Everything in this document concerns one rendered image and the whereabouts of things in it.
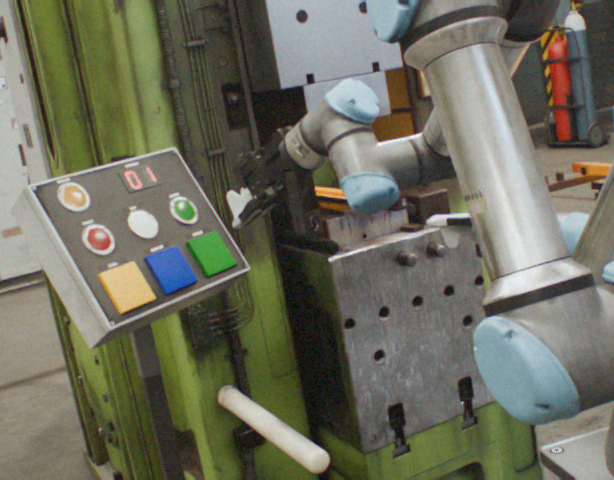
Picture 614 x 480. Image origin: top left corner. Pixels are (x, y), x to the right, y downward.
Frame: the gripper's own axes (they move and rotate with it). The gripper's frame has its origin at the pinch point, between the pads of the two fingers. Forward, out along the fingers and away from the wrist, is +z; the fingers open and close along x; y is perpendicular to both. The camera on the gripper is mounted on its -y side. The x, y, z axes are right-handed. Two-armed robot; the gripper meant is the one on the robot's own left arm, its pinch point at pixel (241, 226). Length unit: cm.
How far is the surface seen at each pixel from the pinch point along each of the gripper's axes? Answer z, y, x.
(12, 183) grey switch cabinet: 432, 222, -257
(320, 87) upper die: -3.0, 21.4, -38.9
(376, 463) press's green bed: 35, -51, -32
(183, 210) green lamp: 9.9, 9.5, 0.3
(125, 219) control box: 10.3, 11.5, 12.7
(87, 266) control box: 10.3, 5.8, 24.5
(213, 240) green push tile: 9.6, 2.2, -1.8
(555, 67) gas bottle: 230, 110, -750
